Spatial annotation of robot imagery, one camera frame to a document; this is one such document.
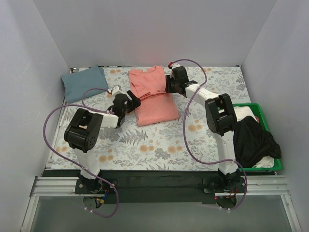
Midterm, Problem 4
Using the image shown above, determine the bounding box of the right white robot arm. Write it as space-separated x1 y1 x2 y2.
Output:
166 63 238 192

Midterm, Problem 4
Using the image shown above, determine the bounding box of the black t-shirt in bin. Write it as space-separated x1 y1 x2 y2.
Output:
234 116 281 168

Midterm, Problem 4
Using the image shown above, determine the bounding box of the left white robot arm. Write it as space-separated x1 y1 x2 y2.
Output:
64 89 141 193

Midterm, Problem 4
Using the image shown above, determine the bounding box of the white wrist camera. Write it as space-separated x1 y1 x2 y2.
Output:
107 85 124 97
168 62 181 70

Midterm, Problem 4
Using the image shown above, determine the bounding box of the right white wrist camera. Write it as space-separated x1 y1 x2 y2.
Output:
168 62 181 70

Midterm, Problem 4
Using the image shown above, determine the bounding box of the salmon pink t-shirt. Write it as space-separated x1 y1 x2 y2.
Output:
128 66 179 126

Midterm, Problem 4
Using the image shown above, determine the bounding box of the folded blue-grey t-shirt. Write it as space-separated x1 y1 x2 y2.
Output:
61 65 109 104

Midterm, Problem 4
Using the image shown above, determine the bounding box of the aluminium frame rail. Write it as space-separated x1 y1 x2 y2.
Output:
22 173 301 232

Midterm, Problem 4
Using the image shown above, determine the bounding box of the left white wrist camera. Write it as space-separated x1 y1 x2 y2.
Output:
107 85 124 97

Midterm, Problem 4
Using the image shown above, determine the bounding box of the green plastic bin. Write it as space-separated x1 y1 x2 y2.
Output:
233 103 282 173

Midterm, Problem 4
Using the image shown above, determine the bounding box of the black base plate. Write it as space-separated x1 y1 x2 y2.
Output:
75 171 245 204

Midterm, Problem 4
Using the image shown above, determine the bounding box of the white t-shirt in bin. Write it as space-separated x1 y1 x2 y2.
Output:
234 106 274 168

